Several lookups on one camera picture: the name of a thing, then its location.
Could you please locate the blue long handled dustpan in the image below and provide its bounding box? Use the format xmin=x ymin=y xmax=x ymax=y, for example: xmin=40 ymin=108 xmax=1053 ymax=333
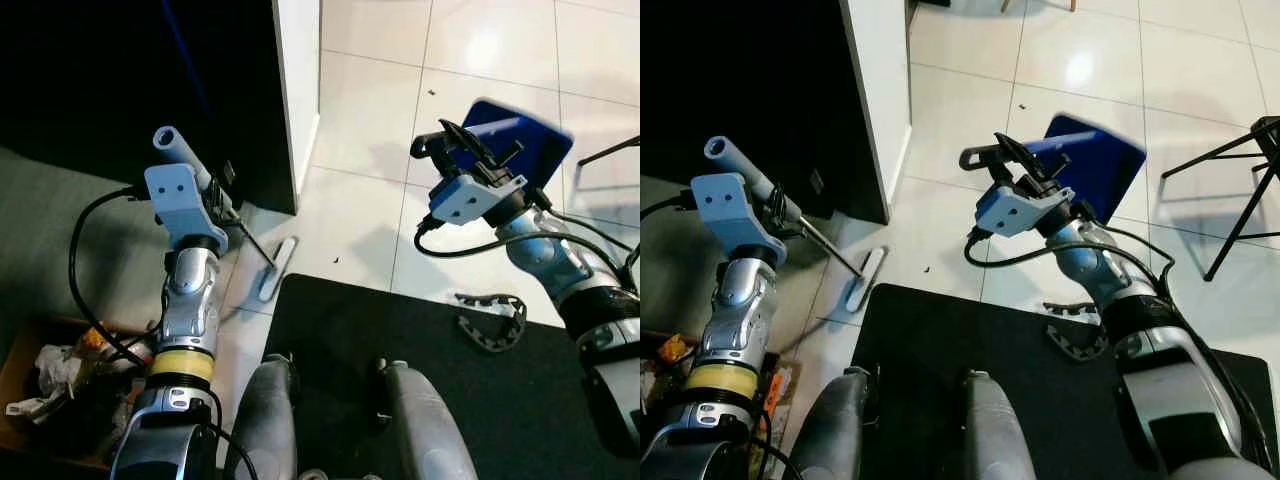
xmin=462 ymin=98 xmax=575 ymax=193
xmin=1025 ymin=112 xmax=1147 ymax=226

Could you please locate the black door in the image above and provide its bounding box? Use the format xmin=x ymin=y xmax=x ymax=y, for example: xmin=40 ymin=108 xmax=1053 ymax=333
xmin=640 ymin=0 xmax=891 ymax=226
xmin=0 ymin=0 xmax=301 ymax=216

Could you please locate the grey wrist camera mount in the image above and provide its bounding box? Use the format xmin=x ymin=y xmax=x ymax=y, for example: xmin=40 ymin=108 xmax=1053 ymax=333
xmin=144 ymin=163 xmax=230 ymax=253
xmin=691 ymin=172 xmax=787 ymax=263
xmin=975 ymin=183 xmax=1073 ymax=239
xmin=430 ymin=172 xmax=529 ymax=227

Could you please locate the white crumpled plastic bag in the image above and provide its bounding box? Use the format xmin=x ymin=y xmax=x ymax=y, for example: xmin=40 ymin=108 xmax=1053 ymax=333
xmin=5 ymin=343 xmax=83 ymax=419

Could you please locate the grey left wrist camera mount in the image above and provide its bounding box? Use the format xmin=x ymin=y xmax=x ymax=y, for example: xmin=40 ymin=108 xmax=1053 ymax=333
xmin=144 ymin=163 xmax=230 ymax=253
xmin=691 ymin=172 xmax=787 ymax=263

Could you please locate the black plastic chain piece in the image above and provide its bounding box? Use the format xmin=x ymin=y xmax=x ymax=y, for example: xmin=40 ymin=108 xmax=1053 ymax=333
xmin=455 ymin=291 xmax=528 ymax=355
xmin=1043 ymin=300 xmax=1111 ymax=363

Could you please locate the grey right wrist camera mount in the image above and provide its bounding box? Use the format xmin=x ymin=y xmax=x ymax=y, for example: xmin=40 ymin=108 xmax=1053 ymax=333
xmin=430 ymin=172 xmax=529 ymax=227
xmin=975 ymin=183 xmax=1073 ymax=239

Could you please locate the black tripod stand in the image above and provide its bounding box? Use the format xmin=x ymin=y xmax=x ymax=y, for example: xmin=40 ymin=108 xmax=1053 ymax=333
xmin=577 ymin=134 xmax=641 ymax=167
xmin=1160 ymin=115 xmax=1280 ymax=283

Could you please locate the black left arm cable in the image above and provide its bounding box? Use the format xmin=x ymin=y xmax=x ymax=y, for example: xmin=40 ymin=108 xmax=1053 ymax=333
xmin=640 ymin=192 xmax=698 ymax=219
xmin=67 ymin=186 xmax=153 ymax=367

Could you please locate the grey robot leg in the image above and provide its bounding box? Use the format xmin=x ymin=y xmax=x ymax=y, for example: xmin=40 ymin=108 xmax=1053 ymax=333
xmin=797 ymin=365 xmax=871 ymax=480
xmin=232 ymin=353 xmax=300 ymax=480
xmin=960 ymin=370 xmax=1041 ymax=480
xmin=374 ymin=358 xmax=479 ymax=480

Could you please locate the grey robot left leg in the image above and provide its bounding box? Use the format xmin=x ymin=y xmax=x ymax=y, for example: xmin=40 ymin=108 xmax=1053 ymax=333
xmin=232 ymin=353 xmax=300 ymax=480
xmin=797 ymin=365 xmax=871 ymax=480

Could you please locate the black floor mat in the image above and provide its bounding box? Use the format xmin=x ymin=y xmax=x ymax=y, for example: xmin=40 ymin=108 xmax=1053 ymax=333
xmin=855 ymin=283 xmax=1280 ymax=480
xmin=262 ymin=272 xmax=641 ymax=480

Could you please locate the grey handled white broom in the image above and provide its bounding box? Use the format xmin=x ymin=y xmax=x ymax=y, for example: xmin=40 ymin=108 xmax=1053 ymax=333
xmin=703 ymin=135 xmax=888 ymax=313
xmin=152 ymin=126 xmax=300 ymax=304

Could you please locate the grey robot right leg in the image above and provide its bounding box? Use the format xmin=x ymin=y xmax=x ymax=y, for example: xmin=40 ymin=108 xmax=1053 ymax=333
xmin=374 ymin=358 xmax=479 ymax=480
xmin=960 ymin=370 xmax=1041 ymax=480

